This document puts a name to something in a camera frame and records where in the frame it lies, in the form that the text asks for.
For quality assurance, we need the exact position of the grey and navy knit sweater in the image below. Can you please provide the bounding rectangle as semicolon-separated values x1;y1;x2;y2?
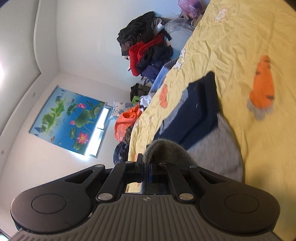
144;71;244;182

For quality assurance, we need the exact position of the pile of dark and red clothes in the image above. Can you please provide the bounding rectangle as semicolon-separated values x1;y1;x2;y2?
117;11;174;79

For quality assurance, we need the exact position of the dark floral garment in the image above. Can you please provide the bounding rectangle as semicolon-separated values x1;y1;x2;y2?
113;142;129;165

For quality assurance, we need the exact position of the lotus painting window blind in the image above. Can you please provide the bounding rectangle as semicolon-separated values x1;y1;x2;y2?
29;86;105;155

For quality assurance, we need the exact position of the orange plastic bag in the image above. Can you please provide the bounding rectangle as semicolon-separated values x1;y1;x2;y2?
114;104;142;142

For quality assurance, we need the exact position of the yellow patterned bed quilt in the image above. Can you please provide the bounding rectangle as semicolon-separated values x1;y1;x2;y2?
128;1;295;240

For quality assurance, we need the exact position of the clear plastic bag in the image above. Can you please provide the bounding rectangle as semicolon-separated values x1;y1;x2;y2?
164;18;195;59

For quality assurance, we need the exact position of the pink plastic bag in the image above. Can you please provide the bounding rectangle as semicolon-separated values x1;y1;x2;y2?
178;0;204;19

